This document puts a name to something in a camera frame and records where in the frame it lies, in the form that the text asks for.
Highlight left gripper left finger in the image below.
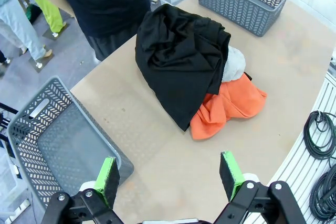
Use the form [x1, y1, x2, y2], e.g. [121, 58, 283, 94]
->
[44, 157, 125, 224]

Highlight white slatted panel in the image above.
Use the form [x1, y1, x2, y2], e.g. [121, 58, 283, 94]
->
[244, 71, 336, 224]

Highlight thick black cable coil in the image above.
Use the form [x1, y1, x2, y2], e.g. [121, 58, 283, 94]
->
[309, 165, 336, 224]

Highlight mannequin in light blue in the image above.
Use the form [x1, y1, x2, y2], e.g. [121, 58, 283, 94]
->
[0, 0, 53, 63]

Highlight orange T-shirt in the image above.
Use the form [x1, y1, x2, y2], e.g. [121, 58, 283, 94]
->
[189, 73, 268, 141]

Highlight grey mannequin base plate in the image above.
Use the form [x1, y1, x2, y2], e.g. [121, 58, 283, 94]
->
[41, 22, 70, 41]
[27, 49, 55, 74]

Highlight thin black cable ring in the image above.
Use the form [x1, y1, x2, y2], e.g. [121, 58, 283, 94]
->
[303, 110, 336, 159]

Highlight green bag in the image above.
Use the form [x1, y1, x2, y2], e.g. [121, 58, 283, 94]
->
[26, 3, 43, 24]

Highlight person in black T-shirt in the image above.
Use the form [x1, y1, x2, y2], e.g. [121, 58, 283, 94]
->
[29, 0, 152, 62]

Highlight grey plastic lattice basket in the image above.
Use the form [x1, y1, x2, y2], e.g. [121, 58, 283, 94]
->
[6, 76, 135, 210]
[194, 0, 292, 38]

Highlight light grey T-shirt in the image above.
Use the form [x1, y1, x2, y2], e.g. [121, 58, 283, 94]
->
[221, 45, 247, 83]

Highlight black tripod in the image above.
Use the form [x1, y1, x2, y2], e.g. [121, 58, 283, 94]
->
[0, 102, 19, 143]

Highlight mannequin plaid shirt green trousers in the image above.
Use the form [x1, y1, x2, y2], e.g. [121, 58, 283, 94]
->
[0, 0, 65, 37]

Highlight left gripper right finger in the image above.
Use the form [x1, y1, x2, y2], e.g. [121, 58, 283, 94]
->
[212, 151, 308, 224]

